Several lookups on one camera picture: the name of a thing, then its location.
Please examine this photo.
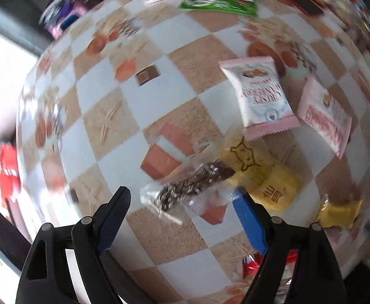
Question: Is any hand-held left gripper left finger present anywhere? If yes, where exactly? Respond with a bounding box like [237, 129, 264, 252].
[15, 186, 131, 304]

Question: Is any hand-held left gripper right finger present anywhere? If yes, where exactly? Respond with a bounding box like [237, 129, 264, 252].
[232, 190, 345, 304]

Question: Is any yellow cake packet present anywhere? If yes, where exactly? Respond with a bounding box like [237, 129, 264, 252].
[246, 163, 303, 213]

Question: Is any red gold snack packet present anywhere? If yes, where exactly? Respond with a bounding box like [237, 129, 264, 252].
[242, 249, 299, 279]

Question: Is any clear amber bear-print packet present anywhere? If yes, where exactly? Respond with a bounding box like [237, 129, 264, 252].
[218, 130, 274, 186]

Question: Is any clear-wrapped dark snack bar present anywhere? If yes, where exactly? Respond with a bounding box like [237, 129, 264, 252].
[139, 160, 236, 217]

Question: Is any pink white cookie packet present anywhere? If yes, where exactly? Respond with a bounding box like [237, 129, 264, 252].
[220, 56, 301, 140]

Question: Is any small gold snack packet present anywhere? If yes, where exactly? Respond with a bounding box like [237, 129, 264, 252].
[315, 193, 364, 230]

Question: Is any red plastic object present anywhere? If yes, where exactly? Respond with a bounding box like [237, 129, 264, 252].
[0, 142, 22, 203]

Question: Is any pink plastic stool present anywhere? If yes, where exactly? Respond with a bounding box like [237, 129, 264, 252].
[41, 0, 87, 39]

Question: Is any green snack bag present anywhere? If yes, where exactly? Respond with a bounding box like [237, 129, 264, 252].
[179, 0, 258, 17]

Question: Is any black flat object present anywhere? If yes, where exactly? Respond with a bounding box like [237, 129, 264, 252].
[267, 0, 323, 16]

